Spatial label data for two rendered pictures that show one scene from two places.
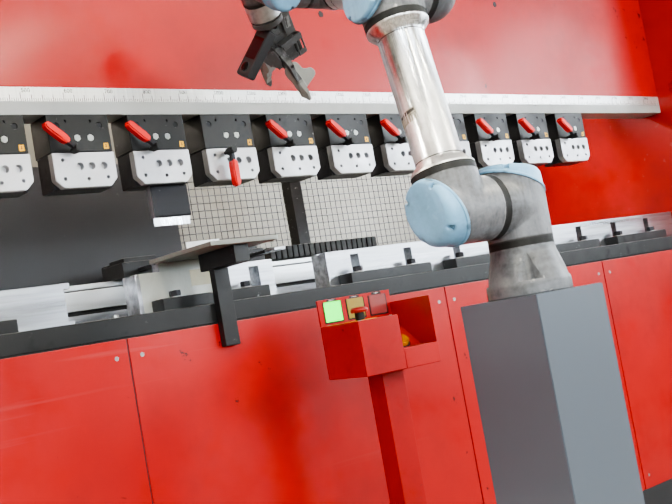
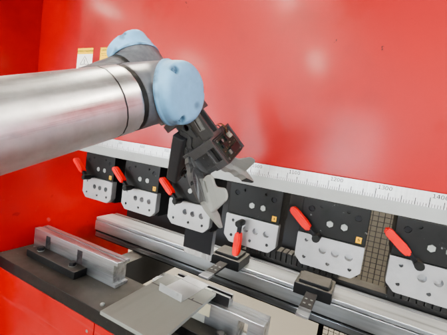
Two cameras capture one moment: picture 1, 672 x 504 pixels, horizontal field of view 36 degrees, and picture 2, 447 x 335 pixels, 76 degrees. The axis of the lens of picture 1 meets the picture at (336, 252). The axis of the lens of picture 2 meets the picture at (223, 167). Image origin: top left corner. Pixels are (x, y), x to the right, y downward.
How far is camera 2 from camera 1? 2.27 m
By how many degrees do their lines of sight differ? 68
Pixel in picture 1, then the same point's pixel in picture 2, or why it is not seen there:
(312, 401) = not seen: outside the picture
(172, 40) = (227, 113)
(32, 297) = (100, 261)
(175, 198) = (201, 239)
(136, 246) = (293, 231)
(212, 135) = (237, 202)
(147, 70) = not seen: hidden behind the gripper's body
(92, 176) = (140, 207)
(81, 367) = (70, 322)
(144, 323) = (105, 322)
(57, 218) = not seen: hidden behind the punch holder
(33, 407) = (48, 325)
